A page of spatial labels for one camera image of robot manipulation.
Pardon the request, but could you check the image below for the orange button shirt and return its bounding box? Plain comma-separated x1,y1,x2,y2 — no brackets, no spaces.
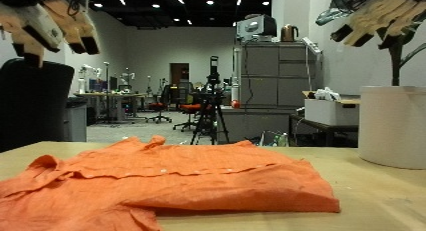
0,134,343,231

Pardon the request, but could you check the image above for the green leafy plant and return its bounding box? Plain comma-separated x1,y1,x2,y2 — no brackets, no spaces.
315,0,426,87

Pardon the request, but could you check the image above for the white power strip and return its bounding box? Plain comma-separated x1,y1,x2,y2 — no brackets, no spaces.
302,36,324,55

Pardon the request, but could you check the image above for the copper kettle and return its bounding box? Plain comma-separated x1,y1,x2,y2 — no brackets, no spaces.
280,23,302,43

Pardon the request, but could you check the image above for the black chair backrest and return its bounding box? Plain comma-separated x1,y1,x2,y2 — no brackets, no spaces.
0,57,77,154

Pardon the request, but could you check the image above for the wooden office desk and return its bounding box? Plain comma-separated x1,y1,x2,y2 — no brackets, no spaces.
74,92,148,124

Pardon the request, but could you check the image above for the crumpled white cloth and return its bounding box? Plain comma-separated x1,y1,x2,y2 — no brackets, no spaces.
314,86,344,102

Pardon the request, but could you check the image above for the white microwave oven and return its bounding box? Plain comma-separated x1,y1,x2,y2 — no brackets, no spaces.
236,13,280,43

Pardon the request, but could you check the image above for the tall grey cabinet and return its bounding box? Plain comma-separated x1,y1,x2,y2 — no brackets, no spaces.
234,40,324,109

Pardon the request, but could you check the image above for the white storage box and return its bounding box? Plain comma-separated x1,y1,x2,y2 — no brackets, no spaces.
304,97,361,127

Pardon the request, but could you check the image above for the dark brown door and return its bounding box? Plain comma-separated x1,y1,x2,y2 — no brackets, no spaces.
170,62,192,89

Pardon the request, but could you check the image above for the white round plant pot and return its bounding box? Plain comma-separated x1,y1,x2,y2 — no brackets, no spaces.
357,85,426,170

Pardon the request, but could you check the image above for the office chair orange seat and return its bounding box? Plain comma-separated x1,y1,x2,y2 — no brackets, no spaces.
172,82,206,132
146,84,175,125

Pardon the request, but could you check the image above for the black side table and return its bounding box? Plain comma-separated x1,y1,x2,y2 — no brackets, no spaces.
290,113,361,147

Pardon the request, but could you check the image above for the low grey cabinet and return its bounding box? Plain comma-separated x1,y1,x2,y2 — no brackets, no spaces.
216,105,298,144

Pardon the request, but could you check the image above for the grey drawer pedestal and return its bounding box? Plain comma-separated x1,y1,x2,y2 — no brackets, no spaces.
63,101,90,143

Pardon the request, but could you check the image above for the black camera tripod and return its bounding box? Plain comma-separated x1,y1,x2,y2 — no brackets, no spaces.
190,55,232,146

